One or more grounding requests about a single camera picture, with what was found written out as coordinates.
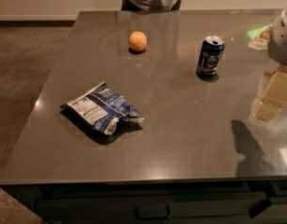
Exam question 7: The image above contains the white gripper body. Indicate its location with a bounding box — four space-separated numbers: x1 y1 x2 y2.
268 7 287 64

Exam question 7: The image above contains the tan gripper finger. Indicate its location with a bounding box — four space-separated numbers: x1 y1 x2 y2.
254 101 282 121
263 65 287 107

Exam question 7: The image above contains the orange fruit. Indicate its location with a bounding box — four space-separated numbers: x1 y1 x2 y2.
129 31 147 52

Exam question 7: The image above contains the blue chip bag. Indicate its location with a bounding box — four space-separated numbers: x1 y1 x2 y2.
61 82 144 135

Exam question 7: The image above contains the snack packet at table edge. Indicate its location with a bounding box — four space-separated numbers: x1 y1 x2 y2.
247 25 272 50

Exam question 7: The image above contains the blue soda can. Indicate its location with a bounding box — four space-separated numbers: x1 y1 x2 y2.
196 35 225 78

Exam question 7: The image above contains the black drawer handle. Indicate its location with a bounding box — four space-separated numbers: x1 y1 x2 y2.
135 205 171 221

